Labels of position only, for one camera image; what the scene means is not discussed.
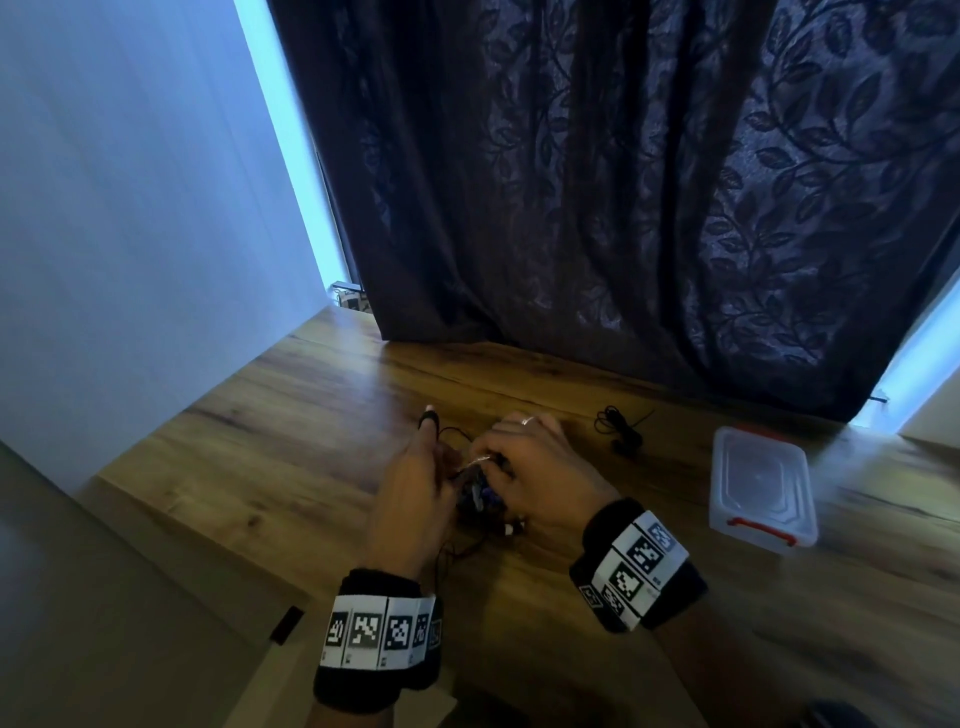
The person's right hand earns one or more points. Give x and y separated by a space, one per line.
551 480

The person's left hand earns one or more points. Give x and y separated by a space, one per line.
412 510

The person's right forearm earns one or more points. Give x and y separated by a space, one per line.
727 667

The person's left forearm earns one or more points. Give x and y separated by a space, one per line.
349 716

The right wristband with marker tags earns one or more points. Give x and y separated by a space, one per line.
637 562

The wristband with marker tags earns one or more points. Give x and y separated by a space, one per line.
637 562
375 630

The left wristband with marker tags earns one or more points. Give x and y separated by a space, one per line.
375 630

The small black desk fitting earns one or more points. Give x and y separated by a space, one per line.
287 625

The dark leaf-patterned curtain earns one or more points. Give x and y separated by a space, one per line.
637 187

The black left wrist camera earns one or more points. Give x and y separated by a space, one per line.
431 637

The white window frame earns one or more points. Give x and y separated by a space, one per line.
292 150

